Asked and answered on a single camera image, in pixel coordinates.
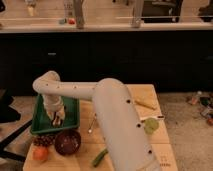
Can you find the green cucumber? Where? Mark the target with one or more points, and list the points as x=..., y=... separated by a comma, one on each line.
x=99, y=158

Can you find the dark brown bowl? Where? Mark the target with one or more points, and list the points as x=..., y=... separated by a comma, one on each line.
x=67, y=142

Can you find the green apple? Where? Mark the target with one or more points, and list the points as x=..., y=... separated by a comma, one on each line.
x=150, y=125

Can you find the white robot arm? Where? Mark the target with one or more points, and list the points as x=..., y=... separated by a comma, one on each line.
x=125, y=138

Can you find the clutter pile on floor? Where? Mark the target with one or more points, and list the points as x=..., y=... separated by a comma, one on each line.
x=206, y=102

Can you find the metal spoon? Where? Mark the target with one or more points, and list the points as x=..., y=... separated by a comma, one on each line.
x=90, y=129

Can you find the green plastic tray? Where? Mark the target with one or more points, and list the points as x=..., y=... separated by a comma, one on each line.
x=41, y=123

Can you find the black chair base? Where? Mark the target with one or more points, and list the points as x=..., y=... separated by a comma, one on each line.
x=9, y=117

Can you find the red object on counter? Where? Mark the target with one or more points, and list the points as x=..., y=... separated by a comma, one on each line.
x=71, y=21

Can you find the orange fruit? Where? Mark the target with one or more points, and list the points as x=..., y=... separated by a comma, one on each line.
x=40, y=153

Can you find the bunch of dark grapes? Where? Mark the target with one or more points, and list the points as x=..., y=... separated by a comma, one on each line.
x=44, y=140

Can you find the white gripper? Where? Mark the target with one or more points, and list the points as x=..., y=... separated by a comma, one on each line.
x=54, y=105

